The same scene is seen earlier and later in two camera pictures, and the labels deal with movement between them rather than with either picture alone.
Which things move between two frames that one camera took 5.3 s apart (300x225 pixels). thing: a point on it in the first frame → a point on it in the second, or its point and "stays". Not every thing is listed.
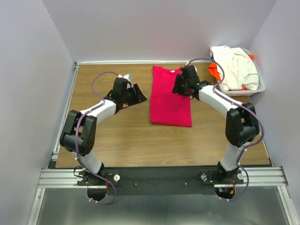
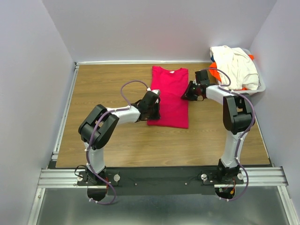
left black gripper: x=138 y=97 → x=157 y=116
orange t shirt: x=213 y=68 stays
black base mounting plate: x=182 y=182 stays
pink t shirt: x=168 y=108 stays
